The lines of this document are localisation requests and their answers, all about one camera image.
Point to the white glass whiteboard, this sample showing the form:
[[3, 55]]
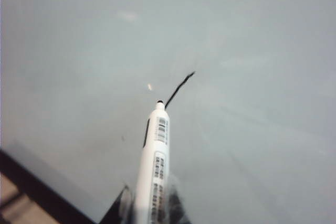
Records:
[[210, 37]]

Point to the black whiteboard bottom rail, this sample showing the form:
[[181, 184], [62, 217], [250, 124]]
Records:
[[44, 187]]

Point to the white whiteboard marker pen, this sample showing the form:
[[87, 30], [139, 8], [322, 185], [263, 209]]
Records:
[[155, 161]]

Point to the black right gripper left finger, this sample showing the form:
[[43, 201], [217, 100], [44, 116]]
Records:
[[119, 208]]

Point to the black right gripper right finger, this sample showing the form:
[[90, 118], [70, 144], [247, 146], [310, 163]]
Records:
[[178, 203]]

